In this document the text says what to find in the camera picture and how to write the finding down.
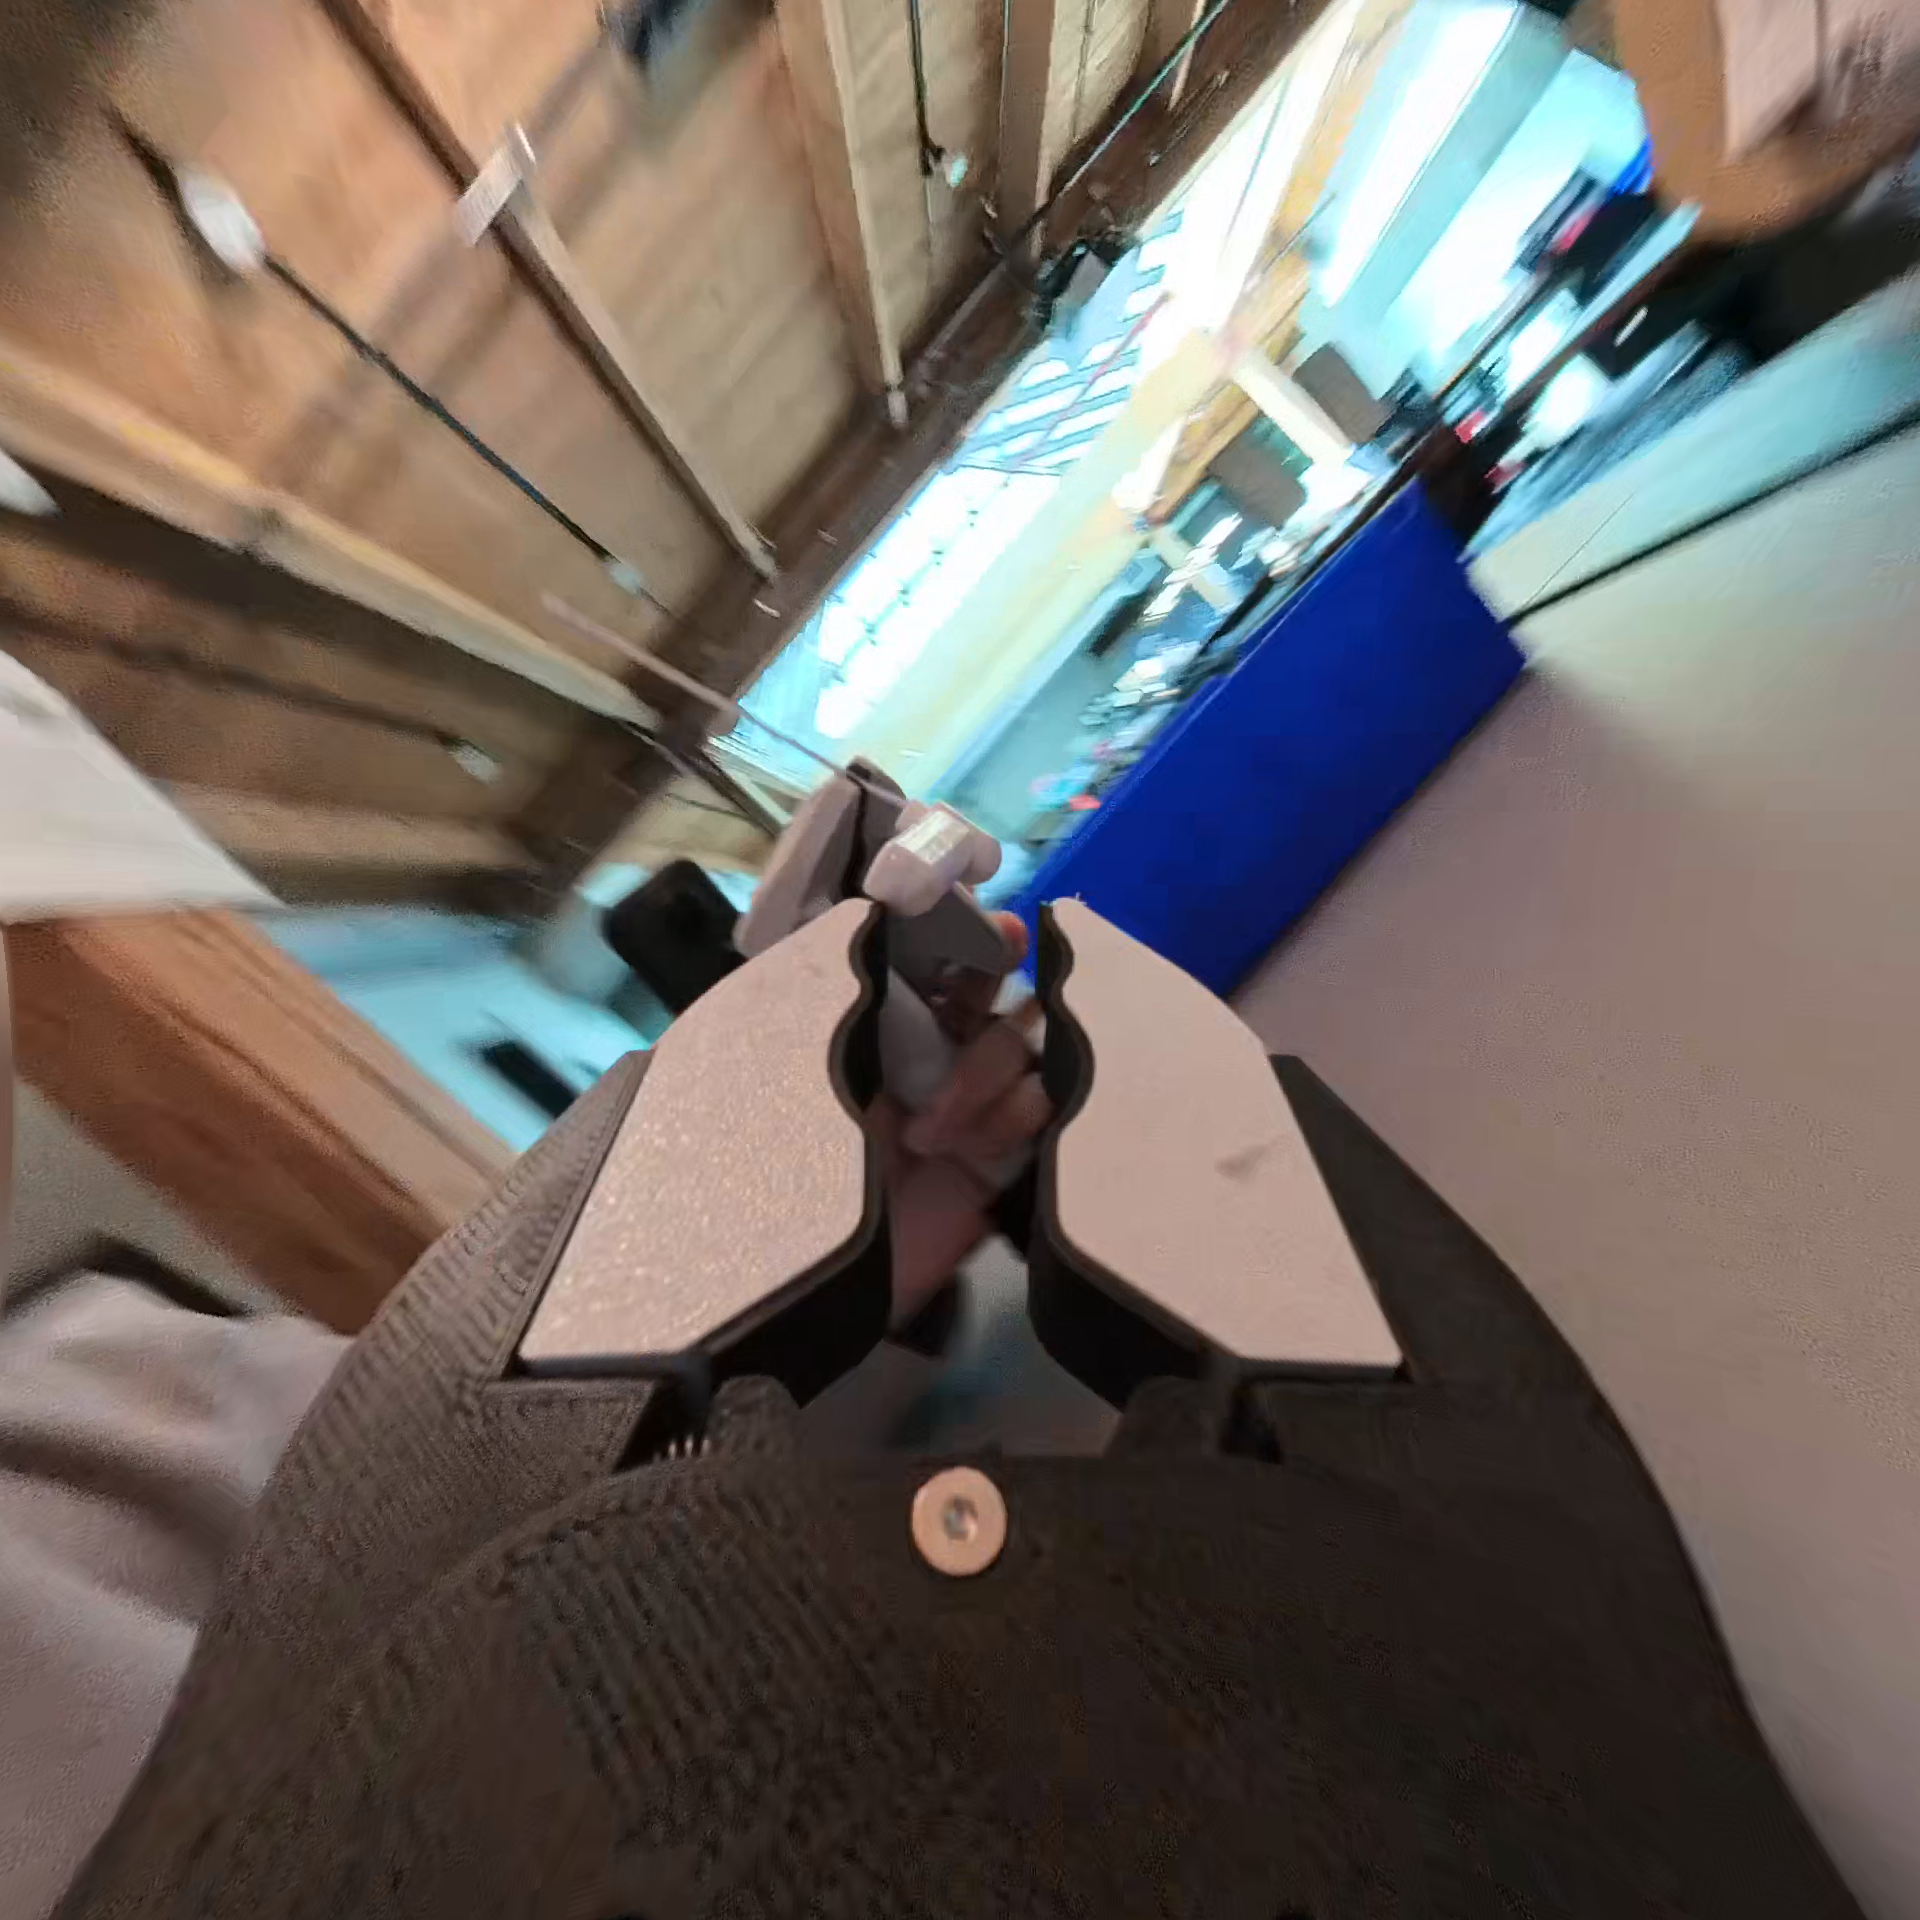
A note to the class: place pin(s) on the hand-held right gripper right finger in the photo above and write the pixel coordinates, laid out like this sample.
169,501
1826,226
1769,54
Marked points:
1200,1185

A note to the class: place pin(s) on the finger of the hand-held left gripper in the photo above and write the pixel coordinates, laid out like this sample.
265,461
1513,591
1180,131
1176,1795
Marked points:
945,949
795,879

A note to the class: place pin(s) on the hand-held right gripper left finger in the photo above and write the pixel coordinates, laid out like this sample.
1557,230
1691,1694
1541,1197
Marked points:
704,1171

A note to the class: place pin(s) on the blue plastic bin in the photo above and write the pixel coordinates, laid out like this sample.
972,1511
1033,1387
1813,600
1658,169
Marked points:
1289,751

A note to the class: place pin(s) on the grey desk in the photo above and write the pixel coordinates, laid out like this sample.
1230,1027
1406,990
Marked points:
1651,1050

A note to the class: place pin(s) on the person's left hand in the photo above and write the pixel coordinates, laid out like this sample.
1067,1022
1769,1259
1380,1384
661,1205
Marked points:
966,1142

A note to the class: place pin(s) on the printed paper sheets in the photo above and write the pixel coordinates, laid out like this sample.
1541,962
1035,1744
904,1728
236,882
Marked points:
89,810

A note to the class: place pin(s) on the person's grey sweatshirt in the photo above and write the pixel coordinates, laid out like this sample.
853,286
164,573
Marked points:
120,1501

